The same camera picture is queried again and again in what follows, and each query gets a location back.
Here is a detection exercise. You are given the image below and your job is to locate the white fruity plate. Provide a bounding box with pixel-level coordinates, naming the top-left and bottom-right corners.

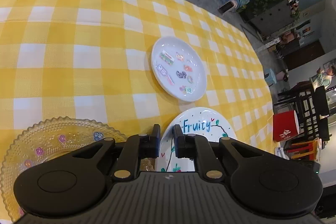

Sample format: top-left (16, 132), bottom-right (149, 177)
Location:
top-left (155, 107), bottom-right (236, 172)

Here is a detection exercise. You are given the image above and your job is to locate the small white sticker plate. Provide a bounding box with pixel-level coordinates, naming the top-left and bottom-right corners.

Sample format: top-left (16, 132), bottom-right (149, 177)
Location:
top-left (150, 36), bottom-right (207, 102)

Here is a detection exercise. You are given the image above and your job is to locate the clear glass flower plate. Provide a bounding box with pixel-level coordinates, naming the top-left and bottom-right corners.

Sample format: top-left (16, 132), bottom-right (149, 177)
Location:
top-left (1, 117), bottom-right (127, 222)

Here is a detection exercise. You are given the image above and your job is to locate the red mug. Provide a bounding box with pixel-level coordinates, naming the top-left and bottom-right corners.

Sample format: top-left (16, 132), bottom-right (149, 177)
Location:
top-left (273, 110), bottom-right (299, 142)

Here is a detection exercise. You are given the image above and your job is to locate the yellow checkered tablecloth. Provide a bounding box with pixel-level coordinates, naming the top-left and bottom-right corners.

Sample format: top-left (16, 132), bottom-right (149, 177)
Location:
top-left (1, 0), bottom-right (275, 154)

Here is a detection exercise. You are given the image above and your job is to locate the pink space heater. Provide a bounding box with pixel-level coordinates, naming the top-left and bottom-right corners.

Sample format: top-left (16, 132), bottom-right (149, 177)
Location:
top-left (218, 0), bottom-right (238, 14)

